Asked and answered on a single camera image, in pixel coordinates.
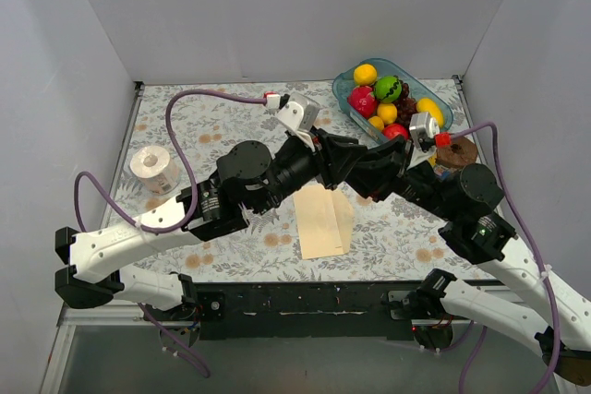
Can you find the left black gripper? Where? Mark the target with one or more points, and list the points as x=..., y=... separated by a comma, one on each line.
x=320, y=160

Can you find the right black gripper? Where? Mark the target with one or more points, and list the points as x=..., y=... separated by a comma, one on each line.
x=402, y=165

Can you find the beige paper envelope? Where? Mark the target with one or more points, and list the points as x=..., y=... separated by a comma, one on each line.
x=324, y=220

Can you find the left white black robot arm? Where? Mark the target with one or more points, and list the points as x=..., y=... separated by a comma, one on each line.
x=249, y=179

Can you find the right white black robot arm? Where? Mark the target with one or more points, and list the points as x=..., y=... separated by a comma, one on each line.
x=553, y=319

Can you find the red apple toy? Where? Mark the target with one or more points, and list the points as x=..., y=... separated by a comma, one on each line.
x=394, y=130

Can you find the small orange lemon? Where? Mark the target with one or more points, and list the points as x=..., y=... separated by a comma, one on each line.
x=376, y=122

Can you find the small yellow lemon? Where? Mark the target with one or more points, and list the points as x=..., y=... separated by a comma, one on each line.
x=387, y=112

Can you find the red strawberry toy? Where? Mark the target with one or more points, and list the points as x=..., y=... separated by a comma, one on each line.
x=362, y=100

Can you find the white labelled jar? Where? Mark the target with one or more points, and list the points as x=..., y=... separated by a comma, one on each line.
x=440, y=170

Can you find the dark purple grapes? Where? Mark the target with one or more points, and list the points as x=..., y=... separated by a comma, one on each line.
x=405, y=105

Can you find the teal plastic fruit basket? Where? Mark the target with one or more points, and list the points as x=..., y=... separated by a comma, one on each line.
x=343, y=85

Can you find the floral patterned table mat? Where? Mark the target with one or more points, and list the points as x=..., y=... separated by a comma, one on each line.
x=391, y=240

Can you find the yellow mango toy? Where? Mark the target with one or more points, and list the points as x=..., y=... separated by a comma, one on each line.
x=427, y=105

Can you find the green watermelon toy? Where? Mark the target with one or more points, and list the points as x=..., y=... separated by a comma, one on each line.
x=388, y=89

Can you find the yellow orange fruit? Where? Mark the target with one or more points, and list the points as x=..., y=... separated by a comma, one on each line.
x=365, y=75

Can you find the white toilet paper roll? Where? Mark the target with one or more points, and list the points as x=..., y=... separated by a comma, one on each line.
x=156, y=169

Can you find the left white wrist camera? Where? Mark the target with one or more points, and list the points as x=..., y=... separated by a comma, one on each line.
x=298, y=116

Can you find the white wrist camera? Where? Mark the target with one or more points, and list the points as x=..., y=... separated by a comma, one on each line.
x=426, y=138
x=298, y=116

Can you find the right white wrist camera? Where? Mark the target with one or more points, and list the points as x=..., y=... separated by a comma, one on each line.
x=426, y=138

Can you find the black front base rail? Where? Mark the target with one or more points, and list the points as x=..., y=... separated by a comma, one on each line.
x=294, y=310

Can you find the aluminium frame profile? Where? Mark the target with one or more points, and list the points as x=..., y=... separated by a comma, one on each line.
x=111, y=315

